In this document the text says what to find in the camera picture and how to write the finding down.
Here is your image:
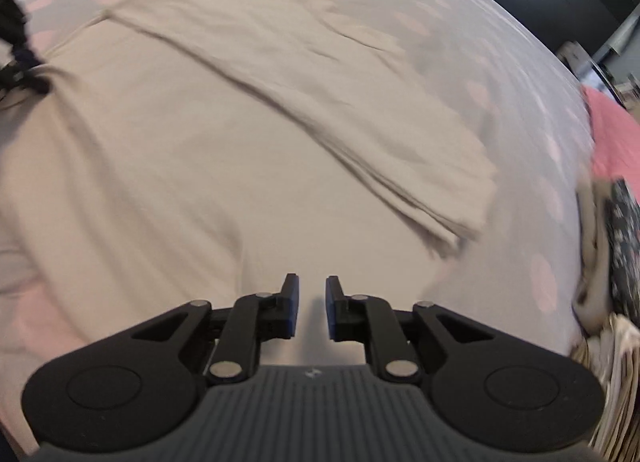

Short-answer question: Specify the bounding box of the beige patterned cloth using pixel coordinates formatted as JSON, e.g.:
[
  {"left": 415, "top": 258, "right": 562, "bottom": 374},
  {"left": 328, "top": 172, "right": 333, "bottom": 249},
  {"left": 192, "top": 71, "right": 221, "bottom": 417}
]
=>
[{"left": 570, "top": 314, "right": 640, "bottom": 462}]

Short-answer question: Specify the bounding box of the beige garment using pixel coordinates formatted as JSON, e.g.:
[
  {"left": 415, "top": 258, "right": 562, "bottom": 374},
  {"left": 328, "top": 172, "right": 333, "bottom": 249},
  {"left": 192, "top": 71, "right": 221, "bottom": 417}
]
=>
[{"left": 0, "top": 0, "right": 499, "bottom": 358}]

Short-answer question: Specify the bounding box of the beige folded cloth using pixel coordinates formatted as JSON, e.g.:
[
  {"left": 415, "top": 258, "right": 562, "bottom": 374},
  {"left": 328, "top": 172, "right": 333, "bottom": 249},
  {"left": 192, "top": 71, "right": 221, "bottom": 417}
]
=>
[{"left": 571, "top": 176, "right": 617, "bottom": 339}]

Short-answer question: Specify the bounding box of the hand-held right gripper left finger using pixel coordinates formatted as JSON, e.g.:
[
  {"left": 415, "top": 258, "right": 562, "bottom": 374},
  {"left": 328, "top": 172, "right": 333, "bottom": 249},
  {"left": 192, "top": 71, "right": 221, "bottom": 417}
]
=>
[{"left": 131, "top": 273, "right": 300, "bottom": 384}]

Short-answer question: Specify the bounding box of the grey pink-dotted bed sheet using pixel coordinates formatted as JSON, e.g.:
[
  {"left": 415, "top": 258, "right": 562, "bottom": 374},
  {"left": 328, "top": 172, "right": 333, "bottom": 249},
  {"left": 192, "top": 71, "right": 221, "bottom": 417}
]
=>
[{"left": 0, "top": 0, "right": 613, "bottom": 458}]

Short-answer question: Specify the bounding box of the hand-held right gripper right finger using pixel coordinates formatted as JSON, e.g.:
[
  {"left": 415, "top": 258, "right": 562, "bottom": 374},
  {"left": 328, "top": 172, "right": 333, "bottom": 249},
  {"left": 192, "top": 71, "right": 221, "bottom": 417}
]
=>
[{"left": 325, "top": 275, "right": 494, "bottom": 384}]

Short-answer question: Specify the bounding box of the pink pillow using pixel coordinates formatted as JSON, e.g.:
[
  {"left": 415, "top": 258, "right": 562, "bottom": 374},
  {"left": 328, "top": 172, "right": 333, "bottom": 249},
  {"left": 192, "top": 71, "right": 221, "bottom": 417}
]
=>
[{"left": 581, "top": 84, "right": 640, "bottom": 193}]

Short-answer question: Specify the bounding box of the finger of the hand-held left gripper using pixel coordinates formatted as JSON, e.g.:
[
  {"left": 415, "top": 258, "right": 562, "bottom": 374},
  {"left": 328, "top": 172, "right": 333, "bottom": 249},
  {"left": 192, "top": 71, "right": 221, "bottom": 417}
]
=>
[
  {"left": 0, "top": 0, "right": 32, "bottom": 48},
  {"left": 0, "top": 44, "right": 53, "bottom": 97}
]

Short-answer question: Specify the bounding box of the white bedside table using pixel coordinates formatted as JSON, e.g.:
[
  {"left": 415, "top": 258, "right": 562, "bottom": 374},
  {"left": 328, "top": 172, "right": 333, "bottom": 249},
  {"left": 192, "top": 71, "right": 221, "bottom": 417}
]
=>
[{"left": 556, "top": 40, "right": 640, "bottom": 110}]

